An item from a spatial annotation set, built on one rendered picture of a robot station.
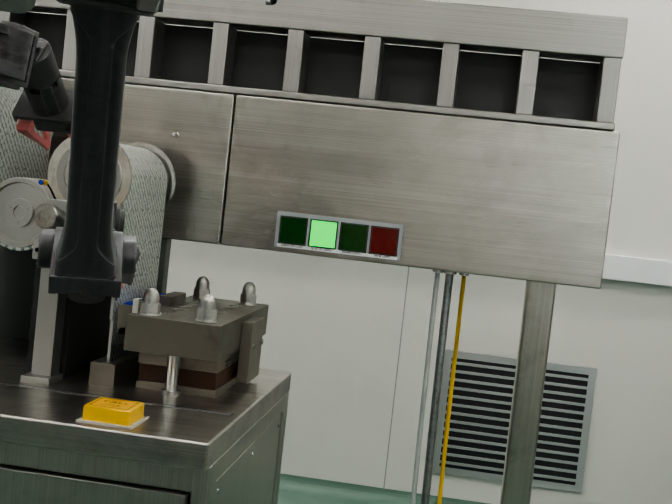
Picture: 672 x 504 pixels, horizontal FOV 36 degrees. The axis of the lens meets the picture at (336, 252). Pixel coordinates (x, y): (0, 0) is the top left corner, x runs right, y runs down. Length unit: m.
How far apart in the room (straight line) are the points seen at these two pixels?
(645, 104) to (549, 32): 2.39
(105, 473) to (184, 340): 0.28
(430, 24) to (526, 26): 0.18
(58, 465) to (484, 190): 0.94
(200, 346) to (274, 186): 0.46
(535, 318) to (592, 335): 2.22
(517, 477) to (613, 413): 2.24
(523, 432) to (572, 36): 0.81
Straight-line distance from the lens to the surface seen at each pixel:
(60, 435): 1.55
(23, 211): 1.86
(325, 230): 2.03
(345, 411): 4.46
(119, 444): 1.52
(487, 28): 2.05
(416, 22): 2.06
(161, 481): 1.55
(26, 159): 2.01
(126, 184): 1.79
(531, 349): 2.20
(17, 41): 1.50
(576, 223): 2.03
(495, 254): 2.02
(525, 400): 2.22
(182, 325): 1.73
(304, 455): 4.53
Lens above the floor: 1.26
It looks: 3 degrees down
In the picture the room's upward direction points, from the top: 6 degrees clockwise
